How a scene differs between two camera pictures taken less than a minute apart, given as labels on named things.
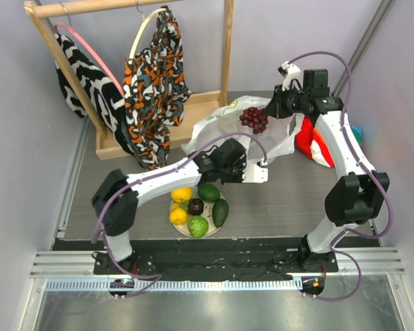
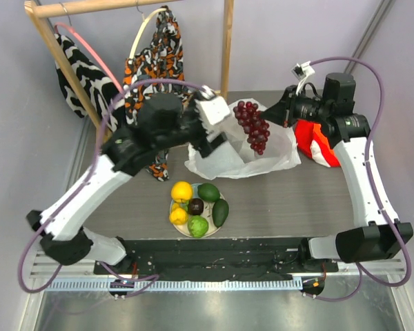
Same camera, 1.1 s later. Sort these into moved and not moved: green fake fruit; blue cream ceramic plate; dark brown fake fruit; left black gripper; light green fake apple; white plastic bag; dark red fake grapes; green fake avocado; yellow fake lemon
Moved: white plastic bag; dark red fake grapes; left black gripper
Not moved: green fake avocado; green fake fruit; blue cream ceramic plate; dark brown fake fruit; yellow fake lemon; light green fake apple
